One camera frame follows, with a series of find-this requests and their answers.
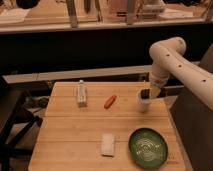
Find black eraser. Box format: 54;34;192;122
140;89;151;99

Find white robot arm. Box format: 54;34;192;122
149;37;213;110

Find white ceramic cup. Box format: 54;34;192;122
137;89;151;112

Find green round plate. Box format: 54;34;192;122
128;128;168;170

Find white glue tube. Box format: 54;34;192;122
77;80;87;107

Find black chair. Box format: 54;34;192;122
0;75;42;171

